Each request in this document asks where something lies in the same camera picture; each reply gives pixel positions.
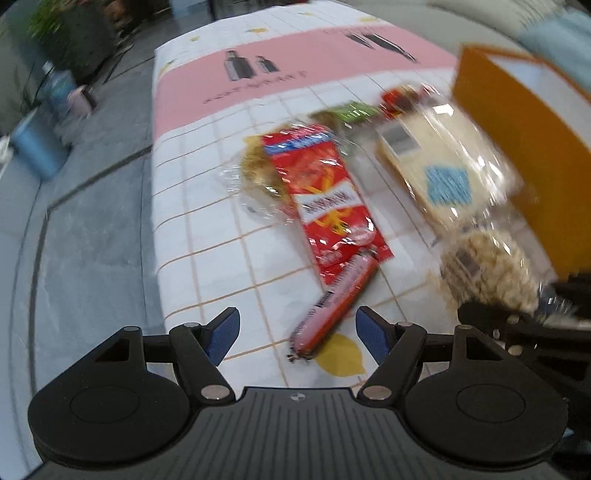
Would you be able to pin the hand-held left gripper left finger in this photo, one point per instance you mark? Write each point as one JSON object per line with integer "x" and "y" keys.
{"x": 225, "y": 333}

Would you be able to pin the pink sausage stick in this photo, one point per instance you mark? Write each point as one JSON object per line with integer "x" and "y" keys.
{"x": 332, "y": 304}

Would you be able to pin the small red snack packet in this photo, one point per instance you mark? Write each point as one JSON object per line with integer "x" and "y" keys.
{"x": 397, "y": 99}

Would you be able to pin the dark cabinet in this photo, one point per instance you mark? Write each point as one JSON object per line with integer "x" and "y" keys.
{"x": 87, "y": 41}

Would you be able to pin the light blue pillow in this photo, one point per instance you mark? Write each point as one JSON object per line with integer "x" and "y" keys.
{"x": 568, "y": 41}

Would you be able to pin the green raisin packet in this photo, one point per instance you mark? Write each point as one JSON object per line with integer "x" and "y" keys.
{"x": 353, "y": 112}

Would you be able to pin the silver trash bin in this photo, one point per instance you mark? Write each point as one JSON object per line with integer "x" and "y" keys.
{"x": 37, "y": 143}

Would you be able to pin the clear puffed snack packet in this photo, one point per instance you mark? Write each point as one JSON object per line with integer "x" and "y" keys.
{"x": 489, "y": 267}

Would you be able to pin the printed pink white tablecloth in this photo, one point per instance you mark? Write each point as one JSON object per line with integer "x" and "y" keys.
{"x": 194, "y": 221}

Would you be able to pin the orange box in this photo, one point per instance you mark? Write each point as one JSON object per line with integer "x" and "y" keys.
{"x": 521, "y": 129}

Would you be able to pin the large water jug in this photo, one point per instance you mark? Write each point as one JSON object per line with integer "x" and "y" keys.
{"x": 57, "y": 90}

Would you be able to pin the small pink heater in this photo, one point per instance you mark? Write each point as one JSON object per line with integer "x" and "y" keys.
{"x": 81, "y": 99}

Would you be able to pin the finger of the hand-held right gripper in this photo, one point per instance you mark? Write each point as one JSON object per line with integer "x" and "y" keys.
{"x": 485, "y": 313}
{"x": 577, "y": 295}

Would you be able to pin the grey sofa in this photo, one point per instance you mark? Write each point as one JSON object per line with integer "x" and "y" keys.
{"x": 471, "y": 23}

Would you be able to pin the pale cracker packet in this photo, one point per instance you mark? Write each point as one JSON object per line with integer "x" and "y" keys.
{"x": 434, "y": 152}

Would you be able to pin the trailing green plant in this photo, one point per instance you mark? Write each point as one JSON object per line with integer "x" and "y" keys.
{"x": 46, "y": 14}

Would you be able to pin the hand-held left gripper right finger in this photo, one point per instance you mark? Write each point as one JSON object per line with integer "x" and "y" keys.
{"x": 371, "y": 333}

